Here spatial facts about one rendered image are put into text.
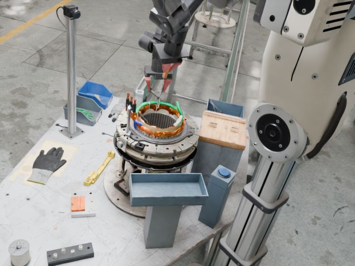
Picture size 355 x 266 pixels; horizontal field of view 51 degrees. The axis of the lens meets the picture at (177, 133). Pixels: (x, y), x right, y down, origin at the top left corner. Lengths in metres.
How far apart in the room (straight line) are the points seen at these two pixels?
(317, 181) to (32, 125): 2.38
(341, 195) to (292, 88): 2.49
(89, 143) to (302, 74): 1.23
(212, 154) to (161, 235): 0.39
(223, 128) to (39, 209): 0.79
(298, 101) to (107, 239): 0.88
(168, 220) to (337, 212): 1.98
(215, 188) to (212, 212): 0.12
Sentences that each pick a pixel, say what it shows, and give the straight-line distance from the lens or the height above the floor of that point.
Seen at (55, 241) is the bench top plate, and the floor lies 0.78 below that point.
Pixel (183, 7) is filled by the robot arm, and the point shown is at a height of 1.59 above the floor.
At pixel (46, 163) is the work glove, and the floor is 0.80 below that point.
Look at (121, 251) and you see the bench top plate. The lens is 1.39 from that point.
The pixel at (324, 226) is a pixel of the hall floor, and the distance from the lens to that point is 2.93.
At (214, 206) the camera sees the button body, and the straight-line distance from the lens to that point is 1.44.
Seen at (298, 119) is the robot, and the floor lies 1.50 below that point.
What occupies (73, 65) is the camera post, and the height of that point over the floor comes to 1.15.
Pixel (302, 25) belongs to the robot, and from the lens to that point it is 0.60.
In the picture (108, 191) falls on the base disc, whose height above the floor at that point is 0.80.
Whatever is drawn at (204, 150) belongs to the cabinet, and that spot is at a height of 0.99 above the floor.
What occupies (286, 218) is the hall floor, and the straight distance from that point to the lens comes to 2.84.
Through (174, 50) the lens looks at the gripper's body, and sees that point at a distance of 1.19.
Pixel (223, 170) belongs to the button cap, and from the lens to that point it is 1.36.
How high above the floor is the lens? 1.91
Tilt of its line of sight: 36 degrees down
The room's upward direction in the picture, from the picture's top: 11 degrees clockwise
